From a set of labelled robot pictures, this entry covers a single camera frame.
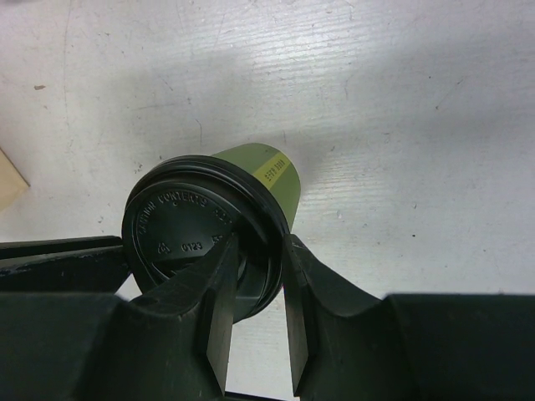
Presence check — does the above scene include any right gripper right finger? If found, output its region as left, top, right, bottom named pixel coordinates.
left=282, top=235, right=534, bottom=400

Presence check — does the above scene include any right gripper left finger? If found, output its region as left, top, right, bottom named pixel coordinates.
left=1, top=235, right=238, bottom=400

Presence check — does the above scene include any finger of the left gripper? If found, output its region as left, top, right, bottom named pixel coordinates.
left=1, top=236, right=130, bottom=292

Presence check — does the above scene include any black plastic cup lid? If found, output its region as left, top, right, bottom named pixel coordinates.
left=121, top=155, right=289, bottom=322

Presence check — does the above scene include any green paper coffee cup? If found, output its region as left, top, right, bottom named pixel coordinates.
left=212, top=143, right=301, bottom=230

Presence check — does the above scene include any brown paper bag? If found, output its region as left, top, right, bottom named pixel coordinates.
left=0, top=150, right=30, bottom=211

